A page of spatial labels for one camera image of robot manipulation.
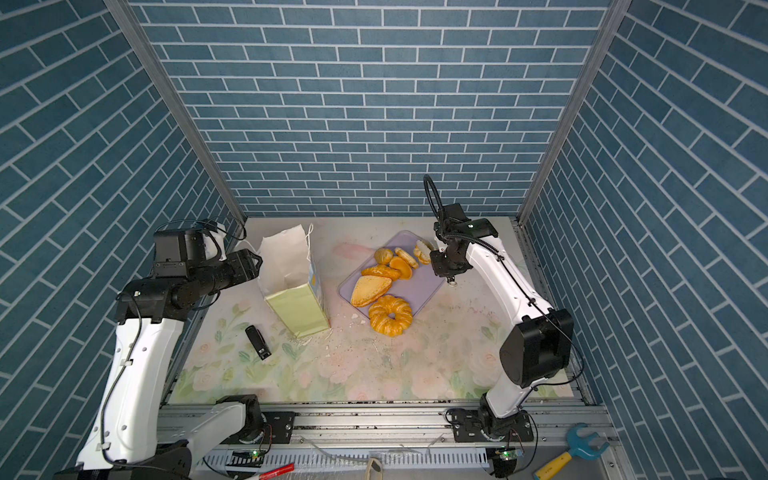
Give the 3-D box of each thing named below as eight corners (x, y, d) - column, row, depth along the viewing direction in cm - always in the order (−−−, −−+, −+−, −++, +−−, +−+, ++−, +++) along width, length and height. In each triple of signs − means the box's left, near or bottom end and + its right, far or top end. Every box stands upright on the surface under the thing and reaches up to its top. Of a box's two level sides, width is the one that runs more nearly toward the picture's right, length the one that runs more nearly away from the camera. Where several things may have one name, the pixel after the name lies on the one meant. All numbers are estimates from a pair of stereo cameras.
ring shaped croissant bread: (363, 318, 95) (362, 312, 91) (389, 295, 100) (389, 288, 97) (391, 345, 89) (390, 339, 86) (417, 319, 95) (417, 313, 91)
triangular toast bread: (352, 307, 97) (350, 300, 93) (355, 283, 103) (353, 276, 99) (390, 307, 97) (390, 300, 93) (391, 284, 103) (391, 276, 99)
